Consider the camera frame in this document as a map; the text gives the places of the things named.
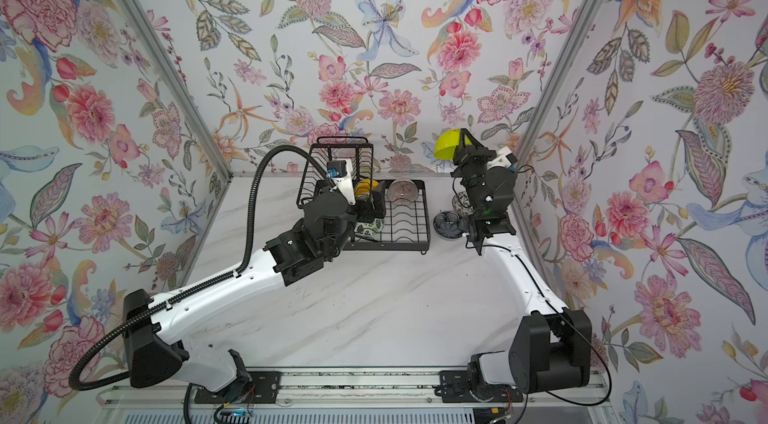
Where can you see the lime green plastic bowl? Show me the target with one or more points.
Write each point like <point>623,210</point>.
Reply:
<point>444,145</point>

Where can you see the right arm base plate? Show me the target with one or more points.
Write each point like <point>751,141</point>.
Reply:
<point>458,386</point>

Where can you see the pink striped ceramic bowl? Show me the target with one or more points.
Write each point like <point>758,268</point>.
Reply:
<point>402,191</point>

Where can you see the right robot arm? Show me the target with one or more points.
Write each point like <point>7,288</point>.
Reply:
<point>551,349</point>

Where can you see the dark blue patterned bowl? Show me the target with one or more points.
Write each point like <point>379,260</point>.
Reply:
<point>449,225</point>

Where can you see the green leaf pattern bowl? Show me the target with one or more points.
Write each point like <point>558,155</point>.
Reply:
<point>372,229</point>

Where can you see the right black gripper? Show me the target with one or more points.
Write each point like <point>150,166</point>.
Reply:
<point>467,161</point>

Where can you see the black wire dish rack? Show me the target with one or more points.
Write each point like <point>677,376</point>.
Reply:
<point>406,225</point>

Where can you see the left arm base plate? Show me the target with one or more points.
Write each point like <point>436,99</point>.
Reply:
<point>261,387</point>

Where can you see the aluminium mounting rail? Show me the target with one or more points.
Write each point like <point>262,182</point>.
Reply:
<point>337,387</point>

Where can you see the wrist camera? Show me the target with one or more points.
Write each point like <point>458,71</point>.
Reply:
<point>504,158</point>
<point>340,172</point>

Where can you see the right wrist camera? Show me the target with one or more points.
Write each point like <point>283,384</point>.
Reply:
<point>504,158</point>

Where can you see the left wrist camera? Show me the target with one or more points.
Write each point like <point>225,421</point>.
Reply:
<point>340,172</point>

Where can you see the yellow plastic bowl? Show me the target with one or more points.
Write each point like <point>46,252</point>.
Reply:
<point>364,188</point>

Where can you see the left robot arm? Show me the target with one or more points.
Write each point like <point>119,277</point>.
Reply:
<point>157,330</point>

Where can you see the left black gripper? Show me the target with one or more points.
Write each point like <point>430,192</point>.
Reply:
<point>327,192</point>

